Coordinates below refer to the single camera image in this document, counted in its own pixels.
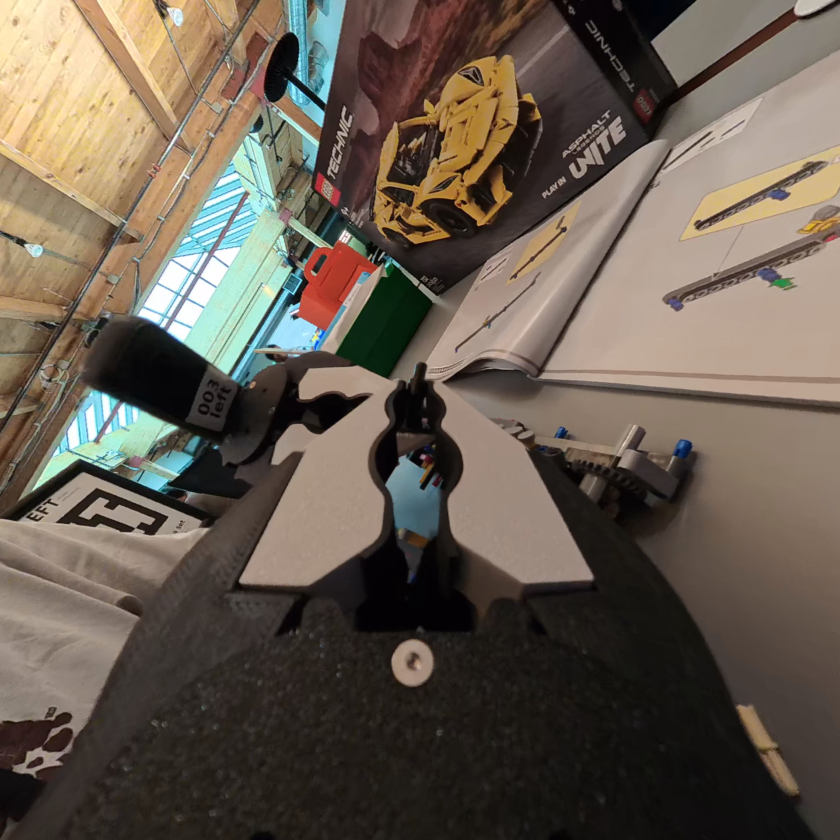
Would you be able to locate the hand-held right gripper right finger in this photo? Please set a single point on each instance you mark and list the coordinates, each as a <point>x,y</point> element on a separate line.
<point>518,512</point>

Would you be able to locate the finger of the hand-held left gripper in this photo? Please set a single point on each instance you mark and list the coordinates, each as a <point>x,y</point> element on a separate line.
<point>334,390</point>
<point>287,447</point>

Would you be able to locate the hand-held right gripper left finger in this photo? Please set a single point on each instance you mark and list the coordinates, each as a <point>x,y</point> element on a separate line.
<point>308,518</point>

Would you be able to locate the lego car chassis assembly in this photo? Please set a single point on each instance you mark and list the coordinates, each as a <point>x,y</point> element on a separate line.
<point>646,469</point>

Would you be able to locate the yellow car lego box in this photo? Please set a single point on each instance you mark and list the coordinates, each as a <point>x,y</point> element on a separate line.
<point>492,164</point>

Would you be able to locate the beige lego pin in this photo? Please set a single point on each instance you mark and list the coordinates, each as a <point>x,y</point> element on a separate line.
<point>754,728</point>

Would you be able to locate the green storage box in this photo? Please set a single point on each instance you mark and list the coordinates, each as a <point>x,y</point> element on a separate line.
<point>394,321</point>

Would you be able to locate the red tote bag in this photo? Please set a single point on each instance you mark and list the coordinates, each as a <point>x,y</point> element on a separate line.
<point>328,289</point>

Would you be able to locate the black framed marker sign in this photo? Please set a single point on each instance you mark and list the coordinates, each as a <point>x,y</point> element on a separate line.
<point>98,512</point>

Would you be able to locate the hanging light bulb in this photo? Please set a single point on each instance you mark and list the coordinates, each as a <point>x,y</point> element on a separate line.
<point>31,249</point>
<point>174,14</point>

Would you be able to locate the open instruction booklet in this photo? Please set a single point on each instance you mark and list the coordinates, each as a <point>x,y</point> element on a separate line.
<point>623,315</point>

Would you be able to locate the person's white printed shirt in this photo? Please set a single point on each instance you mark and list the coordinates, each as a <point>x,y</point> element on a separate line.
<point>65,623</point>

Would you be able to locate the black round pedestal stand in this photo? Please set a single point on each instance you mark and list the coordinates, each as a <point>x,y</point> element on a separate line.
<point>282,65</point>

